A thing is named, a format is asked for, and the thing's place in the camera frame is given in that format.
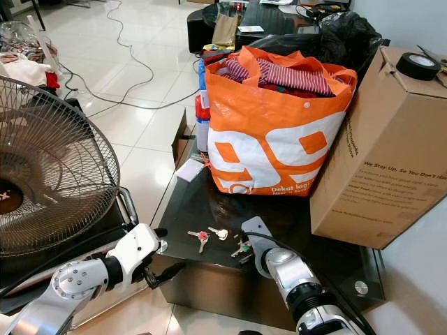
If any black cabinet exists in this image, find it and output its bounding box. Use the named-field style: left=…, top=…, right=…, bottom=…
left=186, top=2, right=353, bottom=54

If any clear plastic bag of clothes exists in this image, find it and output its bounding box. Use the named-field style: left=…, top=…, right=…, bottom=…
left=0, top=20, right=59, bottom=66

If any large brown cardboard box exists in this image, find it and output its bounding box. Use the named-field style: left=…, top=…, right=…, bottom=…
left=309, top=45, right=447, bottom=251

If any red white striped cloth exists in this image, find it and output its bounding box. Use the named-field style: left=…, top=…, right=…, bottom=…
left=219, top=57, right=337, bottom=98

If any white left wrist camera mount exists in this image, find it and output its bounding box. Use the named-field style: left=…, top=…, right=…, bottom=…
left=116, top=223, right=161, bottom=280

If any key bunch with green tag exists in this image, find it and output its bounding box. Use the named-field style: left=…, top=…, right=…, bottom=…
left=230, top=240, right=249, bottom=259

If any silver key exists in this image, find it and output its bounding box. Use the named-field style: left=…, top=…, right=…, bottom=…
left=208, top=227, right=230, bottom=241

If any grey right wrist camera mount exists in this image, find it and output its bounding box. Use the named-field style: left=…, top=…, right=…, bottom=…
left=241, top=216, right=278, bottom=275

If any small brown cardboard box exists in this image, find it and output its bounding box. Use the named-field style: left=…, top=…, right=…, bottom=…
left=170, top=110, right=191, bottom=170

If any orange and white shopping bag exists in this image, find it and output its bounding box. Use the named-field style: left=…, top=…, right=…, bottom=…
left=203, top=45, right=359, bottom=198

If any key with red head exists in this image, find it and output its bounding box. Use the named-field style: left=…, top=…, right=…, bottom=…
left=187, top=230, right=210, bottom=254

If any metal cage floor fan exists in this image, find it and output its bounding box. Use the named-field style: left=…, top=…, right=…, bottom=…
left=0, top=75, right=121, bottom=258

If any white bottle with red cap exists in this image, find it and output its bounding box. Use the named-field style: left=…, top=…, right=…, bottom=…
left=195, top=94, right=212, bottom=155

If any brown paper bag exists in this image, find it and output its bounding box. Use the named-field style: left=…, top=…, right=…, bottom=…
left=211, top=13, right=242, bottom=47

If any grey floor cable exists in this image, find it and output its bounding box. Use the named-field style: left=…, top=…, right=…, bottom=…
left=57, top=0, right=203, bottom=111

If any white card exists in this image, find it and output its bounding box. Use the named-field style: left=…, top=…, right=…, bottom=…
left=175, top=158, right=205, bottom=184

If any blue plastic bag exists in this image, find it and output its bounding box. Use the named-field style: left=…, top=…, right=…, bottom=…
left=196, top=59, right=212, bottom=98

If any chrome tube fan stand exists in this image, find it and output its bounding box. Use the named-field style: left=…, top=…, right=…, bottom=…
left=0, top=186, right=140, bottom=301

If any black glass low table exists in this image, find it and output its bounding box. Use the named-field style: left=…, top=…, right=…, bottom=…
left=152, top=148, right=387, bottom=333

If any white cloth bundle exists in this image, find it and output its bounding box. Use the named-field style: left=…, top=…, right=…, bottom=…
left=0, top=59, right=51, bottom=87

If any black tape roll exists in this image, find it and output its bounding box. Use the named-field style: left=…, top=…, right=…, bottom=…
left=395, top=52, right=443, bottom=82

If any black plastic garbage bag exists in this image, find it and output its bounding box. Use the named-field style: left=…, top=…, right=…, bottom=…
left=250, top=10, right=386, bottom=69

